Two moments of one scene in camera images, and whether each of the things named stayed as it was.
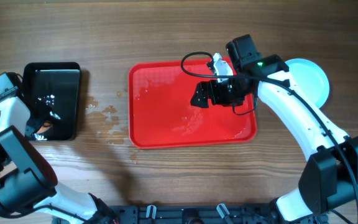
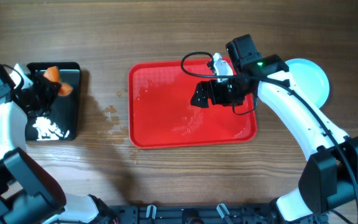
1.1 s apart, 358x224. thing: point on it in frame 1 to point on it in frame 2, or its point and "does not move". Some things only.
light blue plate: [307, 78] does not move
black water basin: [53, 91] does not move
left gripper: [33, 127] to [43, 91]
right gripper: [210, 94] does not move
